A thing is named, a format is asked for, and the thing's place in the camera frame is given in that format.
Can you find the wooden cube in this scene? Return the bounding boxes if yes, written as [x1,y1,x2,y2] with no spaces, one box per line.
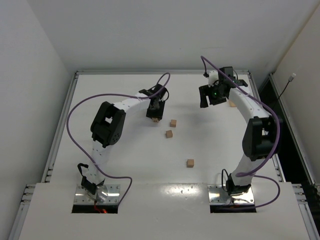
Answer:
[151,118,160,123]
[169,119,177,128]
[165,130,173,139]

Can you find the transparent orange plastic box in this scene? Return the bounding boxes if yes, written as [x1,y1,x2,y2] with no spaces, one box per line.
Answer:
[228,100,237,108]

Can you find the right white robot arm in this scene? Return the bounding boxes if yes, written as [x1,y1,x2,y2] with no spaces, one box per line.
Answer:
[199,66,282,196]

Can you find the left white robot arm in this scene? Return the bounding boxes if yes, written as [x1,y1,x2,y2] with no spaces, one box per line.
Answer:
[76,83,169,197]

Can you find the wooden cube lettered H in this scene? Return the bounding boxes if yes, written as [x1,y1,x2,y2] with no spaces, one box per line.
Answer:
[186,159,195,168]

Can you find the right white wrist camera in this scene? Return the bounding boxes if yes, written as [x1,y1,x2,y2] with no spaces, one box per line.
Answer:
[208,70,219,87]

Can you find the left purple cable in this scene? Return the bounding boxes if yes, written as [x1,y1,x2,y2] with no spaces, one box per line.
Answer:
[65,72,171,208]

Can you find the purple cable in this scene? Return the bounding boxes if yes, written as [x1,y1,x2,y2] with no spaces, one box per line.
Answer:
[200,55,283,209]
[65,72,171,208]

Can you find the black wall cable white plug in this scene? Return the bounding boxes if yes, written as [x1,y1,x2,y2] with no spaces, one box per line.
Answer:
[268,72,296,119]

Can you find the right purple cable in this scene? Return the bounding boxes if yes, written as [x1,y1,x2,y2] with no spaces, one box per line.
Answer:
[200,55,283,209]

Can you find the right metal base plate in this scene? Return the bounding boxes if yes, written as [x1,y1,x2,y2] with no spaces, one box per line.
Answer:
[207,184,255,207]

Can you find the metal base plate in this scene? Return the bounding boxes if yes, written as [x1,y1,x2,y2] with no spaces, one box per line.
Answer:
[207,184,255,207]
[73,184,121,206]

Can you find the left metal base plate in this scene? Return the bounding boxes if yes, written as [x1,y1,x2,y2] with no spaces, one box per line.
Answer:
[73,184,121,206]

